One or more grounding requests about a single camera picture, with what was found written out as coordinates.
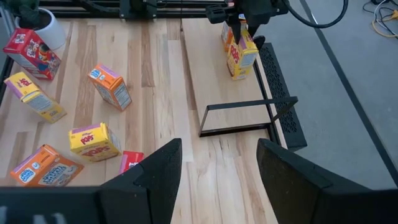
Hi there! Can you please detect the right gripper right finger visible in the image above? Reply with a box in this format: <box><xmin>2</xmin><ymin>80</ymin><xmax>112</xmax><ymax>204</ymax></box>
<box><xmin>256</xmin><ymin>139</ymin><xmax>371</xmax><ymax>224</ymax></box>

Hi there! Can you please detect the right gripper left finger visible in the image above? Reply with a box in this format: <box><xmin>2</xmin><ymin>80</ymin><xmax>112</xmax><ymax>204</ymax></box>
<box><xmin>99</xmin><ymin>138</ymin><xmax>183</xmax><ymax>224</ymax></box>

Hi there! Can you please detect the black metal shelf end bracket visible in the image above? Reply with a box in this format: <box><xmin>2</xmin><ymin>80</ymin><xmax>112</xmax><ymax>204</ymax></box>
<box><xmin>198</xmin><ymin>96</ymin><xmax>299</xmax><ymax>138</ymax></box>

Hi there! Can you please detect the red Froot Loops cereal box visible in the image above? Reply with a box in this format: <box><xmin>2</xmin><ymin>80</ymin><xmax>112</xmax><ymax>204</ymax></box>
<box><xmin>2</xmin><ymin>27</ymin><xmax>62</xmax><ymax>81</ymax></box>
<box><xmin>119</xmin><ymin>151</ymin><xmax>146</xmax><ymax>175</ymax></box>

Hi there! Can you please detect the yellow Corn Pops cereal box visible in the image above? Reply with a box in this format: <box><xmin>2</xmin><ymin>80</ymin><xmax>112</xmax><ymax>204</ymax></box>
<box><xmin>3</xmin><ymin>71</ymin><xmax>68</xmax><ymax>124</ymax></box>
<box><xmin>68</xmin><ymin>122</ymin><xmax>123</xmax><ymax>163</ymax></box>
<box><xmin>226</xmin><ymin>29</ymin><xmax>259</xmax><ymax>81</ymax></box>

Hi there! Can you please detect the yellow cable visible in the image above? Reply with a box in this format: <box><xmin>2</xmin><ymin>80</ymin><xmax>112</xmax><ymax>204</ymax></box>
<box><xmin>371</xmin><ymin>9</ymin><xmax>398</xmax><ymax>39</ymax></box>

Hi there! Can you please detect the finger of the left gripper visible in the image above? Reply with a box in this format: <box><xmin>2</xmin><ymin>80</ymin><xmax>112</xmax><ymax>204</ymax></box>
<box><xmin>229</xmin><ymin>17</ymin><xmax>242</xmax><ymax>44</ymax></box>
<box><xmin>245</xmin><ymin>21</ymin><xmax>265</xmax><ymax>37</ymax></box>

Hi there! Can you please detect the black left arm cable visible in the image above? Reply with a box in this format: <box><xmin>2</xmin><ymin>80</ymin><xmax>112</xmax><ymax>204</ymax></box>
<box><xmin>281</xmin><ymin>0</ymin><xmax>349</xmax><ymax>29</ymax></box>

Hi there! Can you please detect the black perforated shelf back panel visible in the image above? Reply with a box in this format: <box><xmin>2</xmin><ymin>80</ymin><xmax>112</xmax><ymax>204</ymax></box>
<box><xmin>258</xmin><ymin>42</ymin><xmax>308</xmax><ymax>152</ymax></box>

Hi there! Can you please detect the green cloth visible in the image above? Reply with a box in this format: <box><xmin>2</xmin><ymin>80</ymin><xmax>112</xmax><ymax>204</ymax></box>
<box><xmin>6</xmin><ymin>0</ymin><xmax>41</xmax><ymax>29</ymax></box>

